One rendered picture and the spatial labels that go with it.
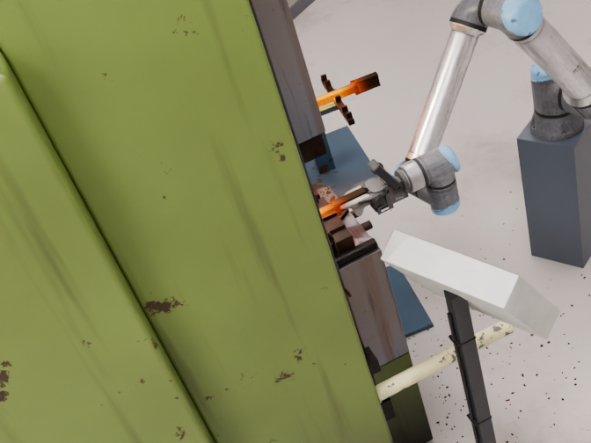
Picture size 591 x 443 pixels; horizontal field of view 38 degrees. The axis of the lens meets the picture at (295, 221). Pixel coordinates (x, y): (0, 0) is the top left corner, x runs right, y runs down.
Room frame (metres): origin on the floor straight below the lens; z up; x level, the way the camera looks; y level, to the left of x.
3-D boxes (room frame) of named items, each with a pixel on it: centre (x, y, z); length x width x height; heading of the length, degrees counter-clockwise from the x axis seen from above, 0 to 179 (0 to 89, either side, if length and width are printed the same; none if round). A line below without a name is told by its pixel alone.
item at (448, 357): (1.62, -0.27, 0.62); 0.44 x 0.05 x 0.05; 100
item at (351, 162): (2.50, -0.17, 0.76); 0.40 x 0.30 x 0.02; 3
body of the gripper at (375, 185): (2.00, -0.28, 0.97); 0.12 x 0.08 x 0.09; 100
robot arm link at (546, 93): (2.49, -1.03, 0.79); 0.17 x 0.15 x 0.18; 26
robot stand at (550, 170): (2.50, -1.02, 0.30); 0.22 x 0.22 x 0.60; 41
